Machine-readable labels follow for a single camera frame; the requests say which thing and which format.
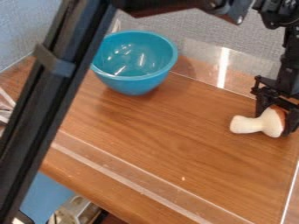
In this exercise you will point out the clear acrylic left bracket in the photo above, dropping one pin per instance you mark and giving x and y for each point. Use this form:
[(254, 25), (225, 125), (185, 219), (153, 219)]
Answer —
[(7, 106)]

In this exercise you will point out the white brown toy mushroom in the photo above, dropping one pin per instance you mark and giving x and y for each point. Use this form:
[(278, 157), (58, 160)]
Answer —
[(270, 123)]

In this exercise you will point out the clear acrylic front barrier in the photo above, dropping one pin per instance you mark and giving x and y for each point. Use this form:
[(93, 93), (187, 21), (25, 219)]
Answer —
[(183, 202)]

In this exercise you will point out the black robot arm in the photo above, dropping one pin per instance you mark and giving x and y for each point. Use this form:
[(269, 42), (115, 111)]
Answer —
[(278, 14)]

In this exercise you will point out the clear acrylic barrier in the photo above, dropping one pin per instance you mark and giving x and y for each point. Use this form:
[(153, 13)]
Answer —
[(222, 67), (183, 202)]

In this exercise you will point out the dark blue metal post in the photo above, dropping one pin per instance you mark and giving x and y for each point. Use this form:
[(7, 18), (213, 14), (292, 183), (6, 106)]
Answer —
[(62, 62)]

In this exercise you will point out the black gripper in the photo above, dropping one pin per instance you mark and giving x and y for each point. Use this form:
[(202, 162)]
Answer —
[(274, 92)]

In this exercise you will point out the clear acrylic back barrier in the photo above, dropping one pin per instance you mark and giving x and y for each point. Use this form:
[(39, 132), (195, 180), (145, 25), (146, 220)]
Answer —
[(222, 67)]

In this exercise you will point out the blue plastic bowl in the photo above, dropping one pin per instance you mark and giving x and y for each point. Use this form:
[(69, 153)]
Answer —
[(134, 61)]

